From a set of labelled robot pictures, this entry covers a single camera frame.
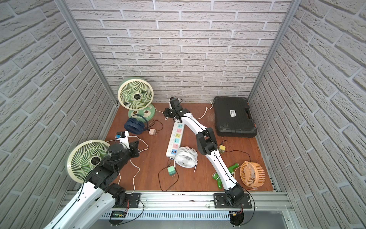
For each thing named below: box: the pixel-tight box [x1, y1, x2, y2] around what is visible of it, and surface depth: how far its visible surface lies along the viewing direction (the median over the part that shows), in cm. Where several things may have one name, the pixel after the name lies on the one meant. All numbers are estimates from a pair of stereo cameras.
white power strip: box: [165, 121, 185, 158], surface depth 96 cm
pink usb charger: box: [148, 128, 157, 136], surface depth 102 cm
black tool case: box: [213, 95, 258, 138], surface depth 102 cm
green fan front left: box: [66, 139, 111, 184], surface depth 74 cm
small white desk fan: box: [174, 145, 199, 173], surface depth 81 cm
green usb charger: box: [167, 165, 176, 177], surface depth 84 cm
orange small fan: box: [239, 160, 266, 191], surface depth 76 cm
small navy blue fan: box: [123, 114, 149, 135], surface depth 94 cm
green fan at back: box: [117, 76, 156, 123], surface depth 94 cm
